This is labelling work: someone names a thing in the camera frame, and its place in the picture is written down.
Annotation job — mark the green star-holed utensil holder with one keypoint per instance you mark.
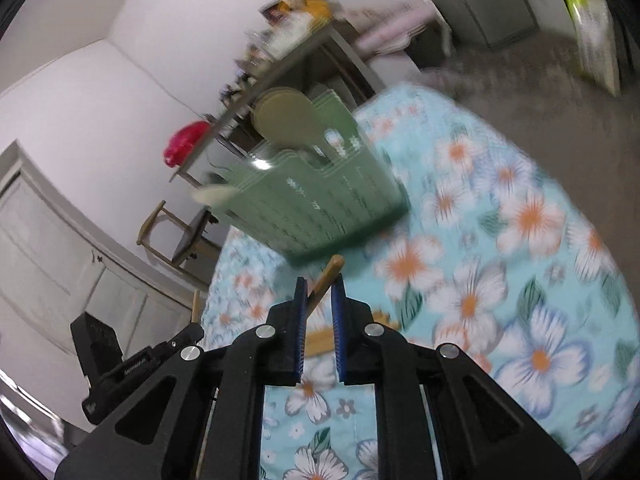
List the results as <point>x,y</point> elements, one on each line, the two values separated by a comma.
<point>310,200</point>

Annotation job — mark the grey refrigerator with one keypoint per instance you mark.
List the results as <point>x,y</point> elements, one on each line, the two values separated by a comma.
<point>487,2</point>

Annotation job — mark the white panel door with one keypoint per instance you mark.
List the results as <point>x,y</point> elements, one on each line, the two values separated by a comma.
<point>55,240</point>

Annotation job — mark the cream rice paddle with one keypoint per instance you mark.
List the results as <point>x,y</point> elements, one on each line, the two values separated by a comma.
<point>285,117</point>

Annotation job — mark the pink bedding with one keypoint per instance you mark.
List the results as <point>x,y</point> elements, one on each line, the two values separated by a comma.
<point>395,27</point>

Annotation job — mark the yellow printed sack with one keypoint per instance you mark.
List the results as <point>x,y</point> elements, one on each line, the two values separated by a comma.
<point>592,35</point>

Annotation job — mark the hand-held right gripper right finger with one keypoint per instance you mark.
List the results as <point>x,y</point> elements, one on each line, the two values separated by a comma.
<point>340,332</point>

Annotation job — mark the wooden chopstick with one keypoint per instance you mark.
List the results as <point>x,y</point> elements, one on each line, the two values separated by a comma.
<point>327,275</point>
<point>195,305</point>
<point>320,344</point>

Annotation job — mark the red bag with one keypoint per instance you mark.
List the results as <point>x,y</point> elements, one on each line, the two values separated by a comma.
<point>185,142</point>

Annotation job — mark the grey-legged desk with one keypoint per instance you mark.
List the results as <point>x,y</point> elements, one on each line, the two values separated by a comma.
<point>280,67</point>

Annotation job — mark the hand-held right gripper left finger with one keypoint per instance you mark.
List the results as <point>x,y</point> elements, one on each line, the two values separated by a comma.
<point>300,332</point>

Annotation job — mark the wooden chair with dark seat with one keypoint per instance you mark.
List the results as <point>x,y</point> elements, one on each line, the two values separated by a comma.
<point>187,242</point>

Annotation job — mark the cream plastic soup ladle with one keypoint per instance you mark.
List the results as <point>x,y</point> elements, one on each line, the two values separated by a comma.
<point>212,193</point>

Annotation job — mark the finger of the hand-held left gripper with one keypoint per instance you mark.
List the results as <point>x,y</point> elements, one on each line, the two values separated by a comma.
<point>189,336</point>

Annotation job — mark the floral blue tablecloth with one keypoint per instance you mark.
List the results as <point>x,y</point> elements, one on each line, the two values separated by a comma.
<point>475,270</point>

